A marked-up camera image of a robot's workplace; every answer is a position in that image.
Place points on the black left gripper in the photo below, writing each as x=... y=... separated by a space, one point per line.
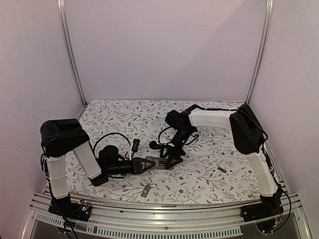
x=137 y=167

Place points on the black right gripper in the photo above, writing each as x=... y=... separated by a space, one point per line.
x=172 y=155

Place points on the white remote control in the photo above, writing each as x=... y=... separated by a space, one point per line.
x=160 y=163

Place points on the grey battery compartment cover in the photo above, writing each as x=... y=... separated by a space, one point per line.
x=145 y=191

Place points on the black battery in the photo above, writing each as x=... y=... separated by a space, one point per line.
x=222 y=170

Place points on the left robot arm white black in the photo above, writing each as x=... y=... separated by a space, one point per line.
x=69 y=152

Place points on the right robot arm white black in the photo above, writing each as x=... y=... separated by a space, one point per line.
x=248 y=136

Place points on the floral patterned table mat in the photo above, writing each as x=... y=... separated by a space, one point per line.
x=64 y=135

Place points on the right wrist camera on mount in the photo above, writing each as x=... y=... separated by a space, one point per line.
x=159 y=146

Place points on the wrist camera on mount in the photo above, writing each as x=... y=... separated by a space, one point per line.
x=133 y=149
x=159 y=146

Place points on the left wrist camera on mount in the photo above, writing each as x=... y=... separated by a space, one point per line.
x=133 y=149

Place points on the front aluminium rail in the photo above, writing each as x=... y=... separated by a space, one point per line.
x=40 y=202

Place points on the white slotted cable duct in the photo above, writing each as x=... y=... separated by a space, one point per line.
x=157 y=223

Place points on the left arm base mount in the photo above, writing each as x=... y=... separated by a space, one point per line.
x=64 y=207

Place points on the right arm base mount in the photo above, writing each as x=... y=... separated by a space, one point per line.
x=268 y=207

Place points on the right aluminium frame post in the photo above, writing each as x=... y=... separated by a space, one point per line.
x=261 y=50

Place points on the aluminium frame post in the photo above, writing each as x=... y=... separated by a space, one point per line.
x=69 y=50
x=261 y=50

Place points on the left aluminium frame post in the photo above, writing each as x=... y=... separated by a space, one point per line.
x=69 y=50

